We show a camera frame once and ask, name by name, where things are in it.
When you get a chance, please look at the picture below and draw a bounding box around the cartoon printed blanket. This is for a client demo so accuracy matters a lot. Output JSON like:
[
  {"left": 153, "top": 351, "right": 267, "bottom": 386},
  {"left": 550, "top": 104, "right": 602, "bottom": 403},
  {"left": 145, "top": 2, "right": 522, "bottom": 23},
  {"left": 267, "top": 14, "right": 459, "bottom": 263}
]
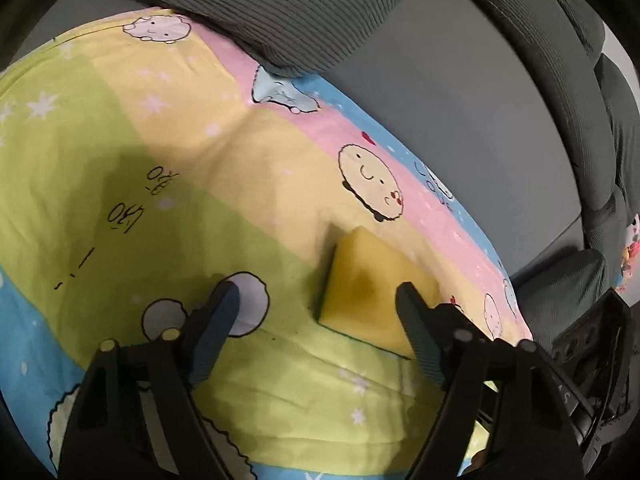
[{"left": 0, "top": 7, "right": 536, "bottom": 480}]

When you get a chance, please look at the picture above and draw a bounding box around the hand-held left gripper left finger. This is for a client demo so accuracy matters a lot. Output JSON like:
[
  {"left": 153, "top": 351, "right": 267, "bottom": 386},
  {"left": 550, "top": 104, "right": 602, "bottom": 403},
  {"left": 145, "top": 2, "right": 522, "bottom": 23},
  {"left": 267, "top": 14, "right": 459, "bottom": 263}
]
[{"left": 57, "top": 280, "right": 241, "bottom": 480}]

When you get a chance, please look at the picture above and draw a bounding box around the grey sofa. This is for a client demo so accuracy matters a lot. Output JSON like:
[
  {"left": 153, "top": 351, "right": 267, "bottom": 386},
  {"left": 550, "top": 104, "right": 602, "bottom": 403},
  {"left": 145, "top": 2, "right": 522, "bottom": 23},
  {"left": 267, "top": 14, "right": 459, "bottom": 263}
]
[{"left": 20, "top": 0, "right": 640, "bottom": 311}]

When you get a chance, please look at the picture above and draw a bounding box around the colourful printed cloth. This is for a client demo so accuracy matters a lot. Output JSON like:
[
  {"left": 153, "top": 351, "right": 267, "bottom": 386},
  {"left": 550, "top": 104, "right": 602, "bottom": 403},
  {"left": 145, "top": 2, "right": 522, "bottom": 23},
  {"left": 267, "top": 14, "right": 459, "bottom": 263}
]
[{"left": 620, "top": 212, "right": 640, "bottom": 291}]

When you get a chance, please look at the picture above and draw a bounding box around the yellow green sponge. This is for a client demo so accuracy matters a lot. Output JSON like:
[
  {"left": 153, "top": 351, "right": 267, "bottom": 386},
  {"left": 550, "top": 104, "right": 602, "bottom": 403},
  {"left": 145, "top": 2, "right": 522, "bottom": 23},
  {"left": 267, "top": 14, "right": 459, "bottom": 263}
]
[{"left": 315, "top": 226, "right": 441, "bottom": 361}]

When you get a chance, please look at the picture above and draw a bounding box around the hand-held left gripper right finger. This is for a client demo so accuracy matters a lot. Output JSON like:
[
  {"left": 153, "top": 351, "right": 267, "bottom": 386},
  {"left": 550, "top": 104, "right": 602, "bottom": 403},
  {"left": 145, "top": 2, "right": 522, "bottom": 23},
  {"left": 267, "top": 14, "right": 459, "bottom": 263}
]
[{"left": 395, "top": 282, "right": 586, "bottom": 480}]

